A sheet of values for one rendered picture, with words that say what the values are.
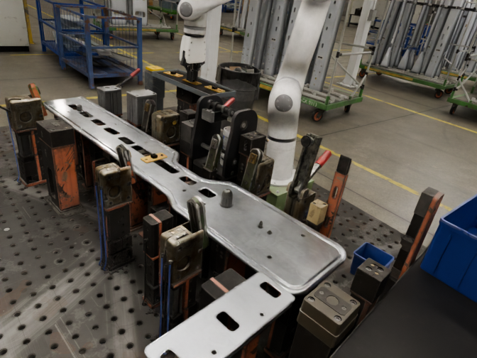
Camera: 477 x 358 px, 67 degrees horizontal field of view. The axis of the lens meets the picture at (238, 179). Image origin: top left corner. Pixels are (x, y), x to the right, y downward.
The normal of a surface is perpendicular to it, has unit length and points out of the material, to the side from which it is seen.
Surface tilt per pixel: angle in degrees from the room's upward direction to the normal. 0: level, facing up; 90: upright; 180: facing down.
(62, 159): 90
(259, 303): 0
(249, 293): 0
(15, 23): 90
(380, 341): 0
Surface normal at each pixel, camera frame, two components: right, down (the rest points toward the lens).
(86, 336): 0.11, -0.87
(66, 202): 0.71, 0.40
